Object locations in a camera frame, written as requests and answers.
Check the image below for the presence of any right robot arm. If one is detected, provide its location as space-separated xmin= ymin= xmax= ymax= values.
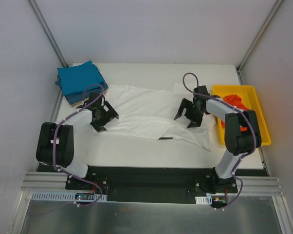
xmin=174 ymin=86 xmax=262 ymax=194

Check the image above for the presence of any yellow plastic tray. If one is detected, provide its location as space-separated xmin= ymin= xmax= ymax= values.
xmin=211 ymin=84 xmax=272 ymax=147

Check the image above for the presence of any right aluminium frame post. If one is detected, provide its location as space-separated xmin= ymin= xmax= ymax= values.
xmin=236 ymin=0 xmax=285 ymax=74

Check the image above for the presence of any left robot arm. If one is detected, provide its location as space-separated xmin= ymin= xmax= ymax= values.
xmin=36 ymin=93 xmax=119 ymax=190

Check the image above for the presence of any aluminium frame post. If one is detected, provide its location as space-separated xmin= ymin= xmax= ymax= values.
xmin=28 ymin=0 xmax=69 ymax=67
xmin=236 ymin=0 xmax=285 ymax=74

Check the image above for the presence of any teal folded t shirt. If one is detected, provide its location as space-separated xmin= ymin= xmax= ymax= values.
xmin=57 ymin=60 xmax=104 ymax=96

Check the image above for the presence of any left aluminium frame post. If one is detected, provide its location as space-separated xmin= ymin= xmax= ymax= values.
xmin=28 ymin=0 xmax=69 ymax=67

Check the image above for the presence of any orange t shirt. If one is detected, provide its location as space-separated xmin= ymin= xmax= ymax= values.
xmin=218 ymin=95 xmax=249 ymax=132

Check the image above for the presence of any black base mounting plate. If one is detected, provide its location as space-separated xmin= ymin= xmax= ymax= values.
xmin=37 ymin=164 xmax=238 ymax=203

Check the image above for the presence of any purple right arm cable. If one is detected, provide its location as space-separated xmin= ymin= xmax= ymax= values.
xmin=182 ymin=72 xmax=262 ymax=213

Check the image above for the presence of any blue folded t shirt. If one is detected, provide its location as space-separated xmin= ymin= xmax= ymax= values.
xmin=55 ymin=76 xmax=108 ymax=106

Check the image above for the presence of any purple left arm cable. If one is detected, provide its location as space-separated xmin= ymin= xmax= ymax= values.
xmin=29 ymin=84 xmax=106 ymax=216

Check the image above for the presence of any white slotted cable duct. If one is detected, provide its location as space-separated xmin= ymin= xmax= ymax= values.
xmin=32 ymin=191 xmax=108 ymax=202

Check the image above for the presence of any beige folded t shirt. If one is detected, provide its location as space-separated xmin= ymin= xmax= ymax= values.
xmin=66 ymin=90 xmax=100 ymax=107

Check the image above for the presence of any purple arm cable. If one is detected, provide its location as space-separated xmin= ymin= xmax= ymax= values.
xmin=182 ymin=72 xmax=262 ymax=213
xmin=29 ymin=84 xmax=106 ymax=216

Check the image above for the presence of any white t shirt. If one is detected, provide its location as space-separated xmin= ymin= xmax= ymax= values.
xmin=105 ymin=83 xmax=216 ymax=151

